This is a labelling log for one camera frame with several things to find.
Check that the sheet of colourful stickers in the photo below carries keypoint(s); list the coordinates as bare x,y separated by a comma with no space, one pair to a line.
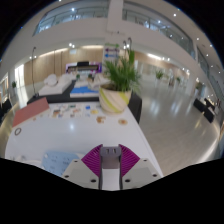
71,110

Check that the small grey charger block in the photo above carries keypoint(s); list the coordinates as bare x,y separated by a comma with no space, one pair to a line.
110,158

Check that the blue and white display model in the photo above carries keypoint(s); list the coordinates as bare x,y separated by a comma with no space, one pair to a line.
81,90

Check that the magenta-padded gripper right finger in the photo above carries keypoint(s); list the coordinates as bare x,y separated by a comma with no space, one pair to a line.
128,160

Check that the purple arrow sign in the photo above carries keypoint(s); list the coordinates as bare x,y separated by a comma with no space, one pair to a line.
112,50

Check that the black piano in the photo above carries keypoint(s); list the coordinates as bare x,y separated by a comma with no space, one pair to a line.
83,64

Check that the group of black chairs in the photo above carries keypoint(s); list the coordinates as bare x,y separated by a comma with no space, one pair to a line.
5,106
200,105

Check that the light blue power strip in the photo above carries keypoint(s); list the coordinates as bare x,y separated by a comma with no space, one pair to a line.
58,163

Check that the green plant in striped pot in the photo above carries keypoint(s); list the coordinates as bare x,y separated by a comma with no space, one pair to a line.
113,100

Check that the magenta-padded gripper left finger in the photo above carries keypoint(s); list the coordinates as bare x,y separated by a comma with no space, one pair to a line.
91,161

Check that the blue arrow sign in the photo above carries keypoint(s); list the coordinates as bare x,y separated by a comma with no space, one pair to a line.
112,55

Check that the small potted plant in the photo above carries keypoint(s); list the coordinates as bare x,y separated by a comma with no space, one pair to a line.
159,74
14,84

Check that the black low table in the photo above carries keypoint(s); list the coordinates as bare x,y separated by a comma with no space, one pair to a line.
56,98

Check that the salmon pink flat mat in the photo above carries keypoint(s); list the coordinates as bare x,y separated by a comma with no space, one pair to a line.
30,111

